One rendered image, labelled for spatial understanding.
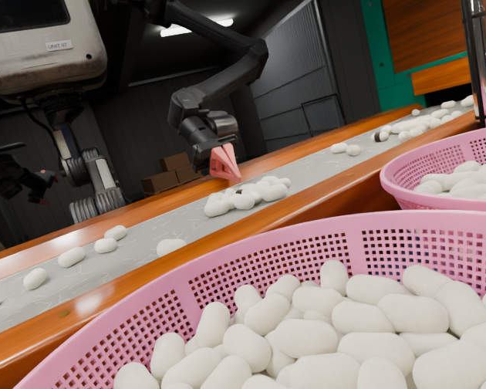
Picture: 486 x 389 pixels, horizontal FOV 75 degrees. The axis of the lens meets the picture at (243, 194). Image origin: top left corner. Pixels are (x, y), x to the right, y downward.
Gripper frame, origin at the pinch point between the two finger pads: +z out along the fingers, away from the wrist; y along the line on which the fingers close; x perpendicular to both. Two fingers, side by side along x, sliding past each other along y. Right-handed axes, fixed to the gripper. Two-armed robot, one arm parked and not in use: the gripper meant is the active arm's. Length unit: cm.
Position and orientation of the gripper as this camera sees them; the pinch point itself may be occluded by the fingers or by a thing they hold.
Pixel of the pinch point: (237, 177)
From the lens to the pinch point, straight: 61.9
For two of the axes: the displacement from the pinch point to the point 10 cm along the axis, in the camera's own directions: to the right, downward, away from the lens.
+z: 5.6, 6.2, -5.5
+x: -1.2, 7.1, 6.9
